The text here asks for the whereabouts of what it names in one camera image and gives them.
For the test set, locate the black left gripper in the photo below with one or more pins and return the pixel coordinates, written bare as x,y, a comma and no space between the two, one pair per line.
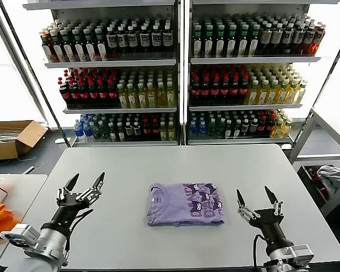
69,205

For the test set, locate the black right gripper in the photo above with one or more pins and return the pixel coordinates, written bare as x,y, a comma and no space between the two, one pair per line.
267,224

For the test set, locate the purple printed T-shirt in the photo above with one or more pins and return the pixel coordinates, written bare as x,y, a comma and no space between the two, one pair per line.
170,207

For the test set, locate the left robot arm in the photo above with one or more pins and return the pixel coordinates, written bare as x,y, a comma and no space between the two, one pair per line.
49,246

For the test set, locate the black storage bin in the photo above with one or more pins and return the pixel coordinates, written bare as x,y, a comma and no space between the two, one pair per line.
306,181

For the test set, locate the short metal strip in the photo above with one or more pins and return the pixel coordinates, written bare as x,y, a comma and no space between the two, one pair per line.
28,169

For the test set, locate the blue water bottle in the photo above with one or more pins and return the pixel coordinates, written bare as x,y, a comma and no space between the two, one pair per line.
78,131
202,129
87,130
193,128

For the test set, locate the green drink bottle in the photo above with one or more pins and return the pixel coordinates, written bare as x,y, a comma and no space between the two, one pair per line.
211,127
96,130
220,127
104,130

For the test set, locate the red crumpled garment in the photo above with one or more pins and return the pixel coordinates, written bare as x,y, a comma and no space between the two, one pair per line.
314,173

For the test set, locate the small white floor object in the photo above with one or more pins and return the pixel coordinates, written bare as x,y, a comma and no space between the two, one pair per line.
286,146

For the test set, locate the grey white crumpled cloth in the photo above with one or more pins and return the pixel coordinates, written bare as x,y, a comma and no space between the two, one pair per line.
331,178

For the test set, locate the yellow juice bottle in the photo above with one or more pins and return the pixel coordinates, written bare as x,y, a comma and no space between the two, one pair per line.
286,127
132,97
142,97
171,131
253,93
277,129
301,92
272,93
170,96
263,93
161,96
151,97
282,93
123,97
292,93
163,131

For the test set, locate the open cardboard box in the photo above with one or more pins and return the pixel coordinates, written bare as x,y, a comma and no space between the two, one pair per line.
5,148

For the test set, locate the cola bottle red cap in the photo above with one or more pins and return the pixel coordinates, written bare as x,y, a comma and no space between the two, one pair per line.
205,90
147,129
195,90
64,95
93,95
112,93
234,90
262,124
225,90
215,90
156,129
243,89
102,95
270,123
73,95
83,95

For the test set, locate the orange cloth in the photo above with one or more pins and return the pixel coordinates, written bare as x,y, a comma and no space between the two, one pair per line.
0,221

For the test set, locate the white plastic strips bundle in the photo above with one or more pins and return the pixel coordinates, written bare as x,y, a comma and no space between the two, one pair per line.
5,135

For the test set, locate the grey metal shelving unit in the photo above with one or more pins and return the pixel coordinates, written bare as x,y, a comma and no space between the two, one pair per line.
255,60
110,64

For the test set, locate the brown tea bottle green cap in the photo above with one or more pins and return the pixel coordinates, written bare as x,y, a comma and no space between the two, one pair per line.
101,44
67,45
254,39
56,45
90,44
231,41
220,41
197,41
78,44
243,41
209,41

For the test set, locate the reddish tea bottle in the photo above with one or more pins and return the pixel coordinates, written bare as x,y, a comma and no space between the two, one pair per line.
46,46
318,37

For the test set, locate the dark bottle blue white label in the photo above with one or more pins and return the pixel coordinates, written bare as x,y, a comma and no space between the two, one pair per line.
156,38
287,37
145,38
133,39
298,37
167,38
308,38
122,39
112,39

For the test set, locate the dark bottle beige label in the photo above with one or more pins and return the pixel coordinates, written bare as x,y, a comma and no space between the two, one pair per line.
265,37
276,37

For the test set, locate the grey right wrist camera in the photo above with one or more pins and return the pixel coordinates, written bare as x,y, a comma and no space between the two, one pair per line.
301,255

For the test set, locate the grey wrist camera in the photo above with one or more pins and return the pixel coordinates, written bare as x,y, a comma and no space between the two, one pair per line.
301,255
22,231

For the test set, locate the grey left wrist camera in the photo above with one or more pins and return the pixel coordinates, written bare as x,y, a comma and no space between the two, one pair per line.
22,231

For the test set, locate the grey metal rack frame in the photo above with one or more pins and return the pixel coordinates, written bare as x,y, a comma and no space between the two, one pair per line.
301,139

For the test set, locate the black metal frame post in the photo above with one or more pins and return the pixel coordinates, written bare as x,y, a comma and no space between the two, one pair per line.
328,75
33,71

